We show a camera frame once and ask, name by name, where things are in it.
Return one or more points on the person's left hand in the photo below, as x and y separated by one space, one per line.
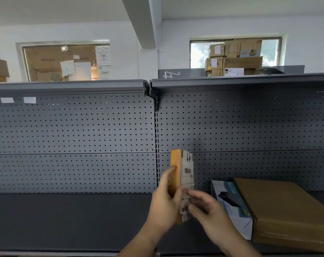
162 211

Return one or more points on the person's right hand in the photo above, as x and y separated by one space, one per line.
218 224

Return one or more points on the grey blue box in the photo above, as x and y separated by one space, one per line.
239 219

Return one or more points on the orange white small box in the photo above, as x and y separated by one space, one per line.
178 163

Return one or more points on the brown cardboard box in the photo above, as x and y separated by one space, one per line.
285 206

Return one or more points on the grey metal pegboard shelf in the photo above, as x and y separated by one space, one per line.
71 131

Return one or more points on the white plastic clip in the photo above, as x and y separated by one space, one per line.
171 74

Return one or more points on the small labelled cardboard carton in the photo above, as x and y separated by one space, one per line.
214 73
213 64
216 50

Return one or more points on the white printed carton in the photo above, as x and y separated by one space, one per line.
105 73
103 56

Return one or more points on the white paper sheet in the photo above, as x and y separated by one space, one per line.
68 68
83 71

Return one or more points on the black flat device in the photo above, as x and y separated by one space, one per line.
270 70

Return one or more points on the cardboard boxes at window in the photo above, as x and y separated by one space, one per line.
198 52

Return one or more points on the white sticker label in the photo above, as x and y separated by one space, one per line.
7 100
30 100

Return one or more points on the cardboard-covered window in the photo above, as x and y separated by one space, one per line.
41 61

